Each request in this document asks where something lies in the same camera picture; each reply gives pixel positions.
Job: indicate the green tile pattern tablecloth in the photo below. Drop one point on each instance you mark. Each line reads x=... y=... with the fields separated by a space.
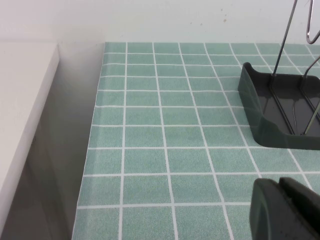
x=160 y=140

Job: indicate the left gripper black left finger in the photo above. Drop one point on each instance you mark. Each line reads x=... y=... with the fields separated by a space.
x=267 y=215

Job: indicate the white cabinet box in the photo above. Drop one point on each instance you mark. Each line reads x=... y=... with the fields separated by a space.
x=22 y=95

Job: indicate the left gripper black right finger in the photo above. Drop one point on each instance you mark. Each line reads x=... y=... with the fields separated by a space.
x=305 y=215

